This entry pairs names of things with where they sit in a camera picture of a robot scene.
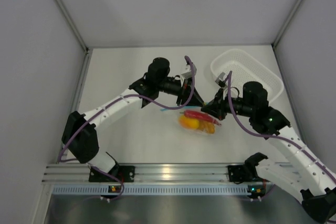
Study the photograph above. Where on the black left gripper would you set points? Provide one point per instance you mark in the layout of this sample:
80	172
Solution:
187	85

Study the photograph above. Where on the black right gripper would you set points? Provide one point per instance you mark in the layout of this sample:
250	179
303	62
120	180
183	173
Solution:
217	106

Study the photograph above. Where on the clear zip top bag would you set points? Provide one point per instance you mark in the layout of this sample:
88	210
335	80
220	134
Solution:
172	116

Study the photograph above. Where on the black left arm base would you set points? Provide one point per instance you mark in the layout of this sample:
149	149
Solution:
124	173

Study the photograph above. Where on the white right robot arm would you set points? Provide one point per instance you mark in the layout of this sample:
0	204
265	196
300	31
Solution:
314	185

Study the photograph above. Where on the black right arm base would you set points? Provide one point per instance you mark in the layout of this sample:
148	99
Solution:
246	172

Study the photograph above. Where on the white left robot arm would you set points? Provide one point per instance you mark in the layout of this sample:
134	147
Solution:
81	133

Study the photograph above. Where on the red fake chili pepper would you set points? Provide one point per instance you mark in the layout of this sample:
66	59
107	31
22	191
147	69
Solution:
200	116

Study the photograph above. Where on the tan fake ginger root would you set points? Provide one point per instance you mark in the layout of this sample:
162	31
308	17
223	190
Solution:
206	127

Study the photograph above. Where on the yellow fake bell pepper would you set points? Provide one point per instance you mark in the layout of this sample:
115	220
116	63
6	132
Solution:
188	123

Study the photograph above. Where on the white perforated plastic basket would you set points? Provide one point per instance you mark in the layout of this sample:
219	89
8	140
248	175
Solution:
245	68

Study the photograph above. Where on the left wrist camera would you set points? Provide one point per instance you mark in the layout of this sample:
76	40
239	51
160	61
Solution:
186	72

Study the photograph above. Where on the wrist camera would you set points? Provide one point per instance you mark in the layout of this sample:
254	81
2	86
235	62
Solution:
186	72
221	79

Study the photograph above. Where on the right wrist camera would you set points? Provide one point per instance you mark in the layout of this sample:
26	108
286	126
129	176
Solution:
221	79

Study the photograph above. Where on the aluminium mounting rail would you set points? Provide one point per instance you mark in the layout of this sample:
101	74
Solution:
71	173

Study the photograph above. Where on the perforated cable duct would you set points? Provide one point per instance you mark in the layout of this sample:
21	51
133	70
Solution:
158	190

